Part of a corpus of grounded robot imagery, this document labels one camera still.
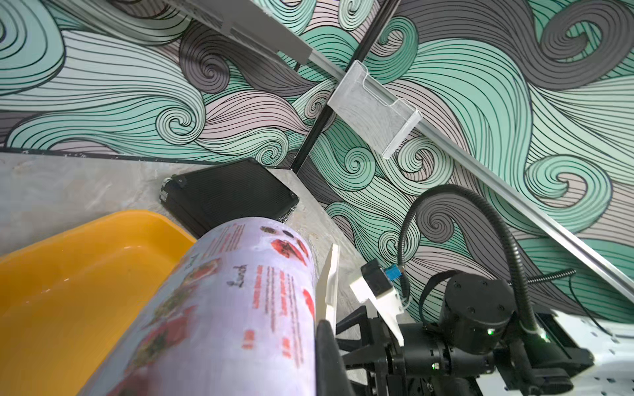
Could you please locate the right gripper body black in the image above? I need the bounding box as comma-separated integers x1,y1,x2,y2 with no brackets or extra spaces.
335,306,451,395

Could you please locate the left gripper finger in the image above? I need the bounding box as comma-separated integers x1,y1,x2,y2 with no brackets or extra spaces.
315,320,354,396

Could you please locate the special menu paper sheet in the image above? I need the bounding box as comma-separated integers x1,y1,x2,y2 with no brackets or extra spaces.
81,217,316,395

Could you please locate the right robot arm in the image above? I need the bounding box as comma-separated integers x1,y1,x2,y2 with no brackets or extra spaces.
336,271,633,395

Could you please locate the black hard case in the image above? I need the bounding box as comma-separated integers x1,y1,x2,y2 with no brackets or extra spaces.
159,158,299,239

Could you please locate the yellow plastic tray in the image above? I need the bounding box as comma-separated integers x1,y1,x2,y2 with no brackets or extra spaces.
1,211,195,395

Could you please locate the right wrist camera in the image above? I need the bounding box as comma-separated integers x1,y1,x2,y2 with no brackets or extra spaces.
349,259,405,347

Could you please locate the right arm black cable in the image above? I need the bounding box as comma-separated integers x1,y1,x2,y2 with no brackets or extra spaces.
395,184,578,333

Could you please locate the aluminium right rail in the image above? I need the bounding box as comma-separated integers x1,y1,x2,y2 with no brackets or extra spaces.
306,49,634,304

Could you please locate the clear wall brochure holder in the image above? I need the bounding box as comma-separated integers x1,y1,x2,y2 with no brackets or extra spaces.
328,60,423,158

